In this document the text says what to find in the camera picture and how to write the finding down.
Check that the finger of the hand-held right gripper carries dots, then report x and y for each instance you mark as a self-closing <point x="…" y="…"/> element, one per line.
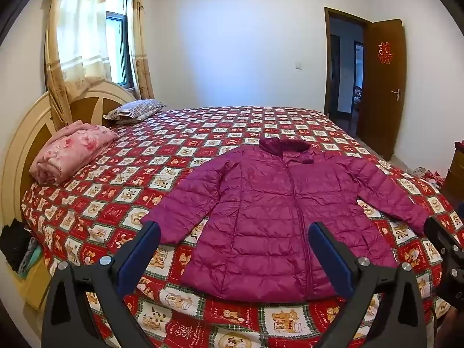
<point x="440" y="234"/>

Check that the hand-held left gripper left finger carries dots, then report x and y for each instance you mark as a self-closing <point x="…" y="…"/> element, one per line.
<point x="143" y="253"/>

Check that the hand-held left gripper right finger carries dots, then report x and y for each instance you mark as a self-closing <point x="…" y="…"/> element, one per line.
<point x="333" y="257"/>

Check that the magenta quilted down jacket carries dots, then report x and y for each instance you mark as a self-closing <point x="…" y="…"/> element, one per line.
<point x="261" y="224"/>

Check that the pile of patterned cloth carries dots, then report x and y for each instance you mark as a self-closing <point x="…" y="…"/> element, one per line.
<point x="427" y="177"/>

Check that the brown wooden cabinet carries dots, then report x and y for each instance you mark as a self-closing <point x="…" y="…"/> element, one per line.
<point x="456" y="166"/>

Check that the red patterned bedspread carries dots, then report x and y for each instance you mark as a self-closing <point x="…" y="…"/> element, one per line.
<point x="145" y="152"/>

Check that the teal and grey clothing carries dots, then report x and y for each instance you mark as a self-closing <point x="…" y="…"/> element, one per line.
<point x="31" y="261"/>

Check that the light wooden nightstand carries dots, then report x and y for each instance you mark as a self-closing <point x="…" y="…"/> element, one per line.
<point x="34" y="290"/>

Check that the pink floral folded blanket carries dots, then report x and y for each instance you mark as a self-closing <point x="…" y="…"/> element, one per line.
<point x="72" y="148"/>

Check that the black garment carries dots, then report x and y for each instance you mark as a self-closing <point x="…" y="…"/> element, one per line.
<point x="14" y="243"/>

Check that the brown wooden door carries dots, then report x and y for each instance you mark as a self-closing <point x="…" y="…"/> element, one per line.
<point x="384" y="116"/>

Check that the striped pillow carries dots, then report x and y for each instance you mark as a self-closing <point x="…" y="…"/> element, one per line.
<point x="136" y="109"/>

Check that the cream wooden headboard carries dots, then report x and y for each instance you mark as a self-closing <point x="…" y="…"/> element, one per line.
<point x="21" y="145"/>

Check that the red paper door decoration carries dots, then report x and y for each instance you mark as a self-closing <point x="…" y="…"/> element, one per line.
<point x="386" y="52"/>

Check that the narrow beige patterned curtain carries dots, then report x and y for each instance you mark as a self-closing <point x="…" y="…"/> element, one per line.
<point x="139" y="43"/>

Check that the window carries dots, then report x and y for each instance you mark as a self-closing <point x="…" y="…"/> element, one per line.
<point x="116" y="43"/>

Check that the wide beige patterned curtain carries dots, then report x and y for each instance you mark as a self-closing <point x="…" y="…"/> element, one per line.
<point x="72" y="43"/>

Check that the dark wooden door frame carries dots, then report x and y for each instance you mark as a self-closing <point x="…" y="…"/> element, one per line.
<point x="328" y="61"/>

